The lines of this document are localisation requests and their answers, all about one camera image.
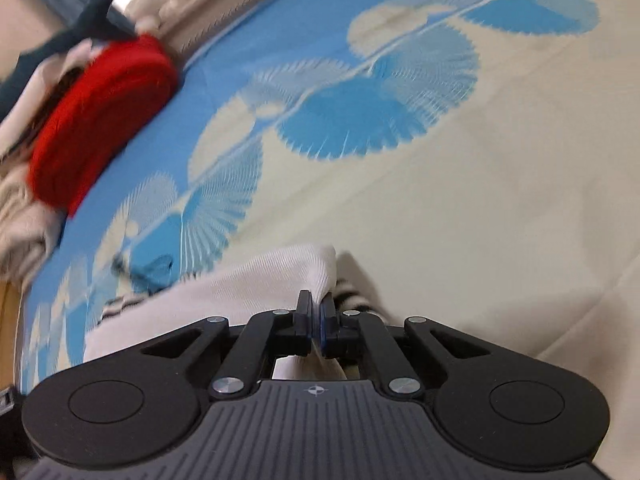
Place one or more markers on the blue and cream patterned blanket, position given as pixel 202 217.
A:
pixel 425 160

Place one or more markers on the white cloth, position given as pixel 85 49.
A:
pixel 35 110

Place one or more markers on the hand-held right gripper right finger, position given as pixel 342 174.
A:
pixel 327 317

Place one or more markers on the red knitted garment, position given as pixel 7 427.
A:
pixel 100 120

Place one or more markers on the beige bed frame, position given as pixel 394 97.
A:
pixel 225 15

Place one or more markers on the cream knitted cloth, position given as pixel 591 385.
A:
pixel 25 230

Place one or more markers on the dark teal garment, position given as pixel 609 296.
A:
pixel 65 40

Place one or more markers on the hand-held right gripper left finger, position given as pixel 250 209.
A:
pixel 306 312

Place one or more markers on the black white striped hoodie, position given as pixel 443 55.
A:
pixel 240 285

